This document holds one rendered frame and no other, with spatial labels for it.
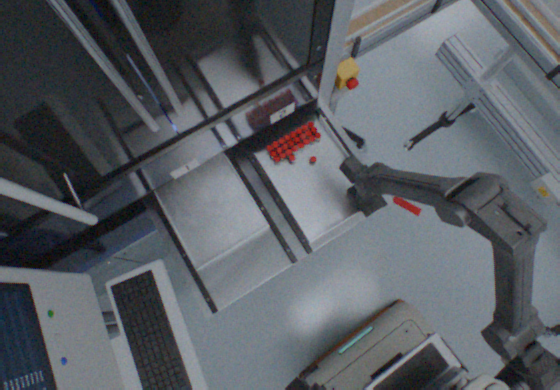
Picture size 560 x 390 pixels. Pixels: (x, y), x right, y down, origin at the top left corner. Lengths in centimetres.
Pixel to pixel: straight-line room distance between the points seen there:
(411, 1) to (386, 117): 98
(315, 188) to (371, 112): 118
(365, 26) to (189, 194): 82
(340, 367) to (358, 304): 40
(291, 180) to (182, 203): 36
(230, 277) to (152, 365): 36
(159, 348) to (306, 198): 66
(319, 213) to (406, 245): 103
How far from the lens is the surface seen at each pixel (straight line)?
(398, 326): 199
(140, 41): 64
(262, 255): 132
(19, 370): 106
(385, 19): 157
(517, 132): 204
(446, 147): 250
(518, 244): 75
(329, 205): 135
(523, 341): 106
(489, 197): 77
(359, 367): 197
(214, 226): 134
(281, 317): 220
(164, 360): 143
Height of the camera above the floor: 219
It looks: 75 degrees down
